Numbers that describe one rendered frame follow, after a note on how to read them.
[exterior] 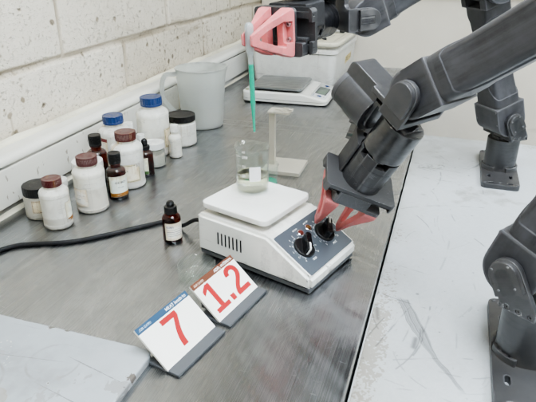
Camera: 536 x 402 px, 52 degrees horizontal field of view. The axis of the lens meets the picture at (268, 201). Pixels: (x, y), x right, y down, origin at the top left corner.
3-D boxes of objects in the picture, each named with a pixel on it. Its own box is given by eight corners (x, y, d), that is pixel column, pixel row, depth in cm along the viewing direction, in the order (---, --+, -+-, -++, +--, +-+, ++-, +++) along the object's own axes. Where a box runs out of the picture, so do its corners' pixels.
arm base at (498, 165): (487, 148, 104) (527, 152, 102) (484, 120, 121) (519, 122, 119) (480, 187, 107) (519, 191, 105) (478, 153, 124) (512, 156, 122)
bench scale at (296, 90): (326, 108, 158) (327, 92, 156) (241, 102, 165) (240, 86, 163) (337, 93, 175) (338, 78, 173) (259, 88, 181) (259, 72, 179)
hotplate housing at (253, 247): (355, 257, 83) (358, 209, 80) (309, 297, 74) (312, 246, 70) (239, 218, 95) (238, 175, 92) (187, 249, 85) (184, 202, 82)
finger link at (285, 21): (262, 15, 71) (301, 5, 78) (220, 13, 75) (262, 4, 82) (265, 68, 74) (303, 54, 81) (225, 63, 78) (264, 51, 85)
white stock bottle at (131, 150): (125, 176, 112) (119, 124, 107) (151, 179, 110) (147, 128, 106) (108, 187, 107) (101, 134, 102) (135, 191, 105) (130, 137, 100)
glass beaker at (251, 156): (277, 192, 84) (277, 142, 81) (249, 202, 81) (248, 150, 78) (253, 180, 89) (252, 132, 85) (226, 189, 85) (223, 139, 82)
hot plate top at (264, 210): (311, 198, 84) (311, 193, 83) (265, 228, 75) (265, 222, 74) (249, 180, 90) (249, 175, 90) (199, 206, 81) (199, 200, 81)
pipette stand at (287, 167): (307, 163, 119) (309, 104, 113) (298, 177, 112) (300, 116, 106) (272, 159, 121) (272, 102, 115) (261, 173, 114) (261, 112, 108)
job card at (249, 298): (266, 292, 75) (266, 266, 73) (230, 328, 68) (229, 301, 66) (229, 279, 78) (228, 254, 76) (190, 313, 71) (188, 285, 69)
